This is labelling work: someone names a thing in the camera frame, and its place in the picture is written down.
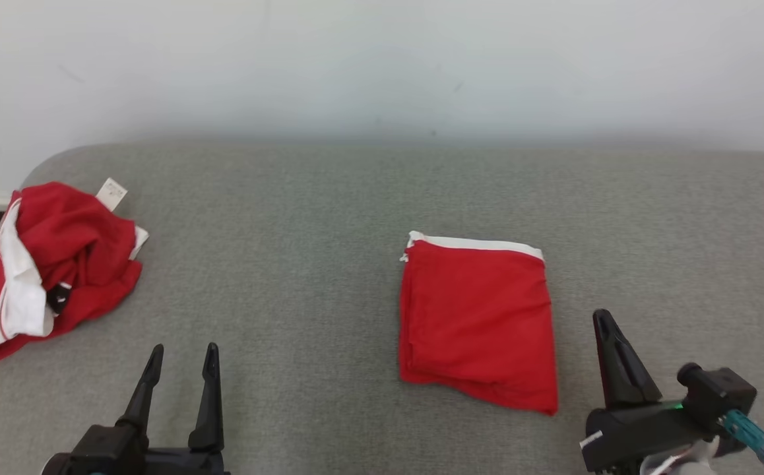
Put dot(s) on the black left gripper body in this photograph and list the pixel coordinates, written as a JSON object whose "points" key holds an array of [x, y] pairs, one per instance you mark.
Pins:
{"points": [[131, 458]]}

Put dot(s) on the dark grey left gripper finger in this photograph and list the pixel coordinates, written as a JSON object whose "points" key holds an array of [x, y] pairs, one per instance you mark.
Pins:
{"points": [[144, 396], [209, 409]]}

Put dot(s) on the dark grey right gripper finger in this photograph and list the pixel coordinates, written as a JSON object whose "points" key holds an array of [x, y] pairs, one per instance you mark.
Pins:
{"points": [[623, 369]]}

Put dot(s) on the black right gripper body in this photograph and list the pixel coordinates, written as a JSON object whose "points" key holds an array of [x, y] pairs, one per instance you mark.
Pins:
{"points": [[639, 432]]}

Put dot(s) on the red shorts with white trim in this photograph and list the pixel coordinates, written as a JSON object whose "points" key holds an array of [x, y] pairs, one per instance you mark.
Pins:
{"points": [[481, 323]]}

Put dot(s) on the red white jersey number 23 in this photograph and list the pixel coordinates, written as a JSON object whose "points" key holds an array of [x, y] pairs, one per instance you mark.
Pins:
{"points": [[78, 257]]}

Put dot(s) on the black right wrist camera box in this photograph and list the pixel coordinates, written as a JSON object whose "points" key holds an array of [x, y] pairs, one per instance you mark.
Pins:
{"points": [[718, 392]]}

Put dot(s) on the teal right camera connector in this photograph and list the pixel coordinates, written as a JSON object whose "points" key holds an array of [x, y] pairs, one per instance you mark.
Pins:
{"points": [[751, 435]]}

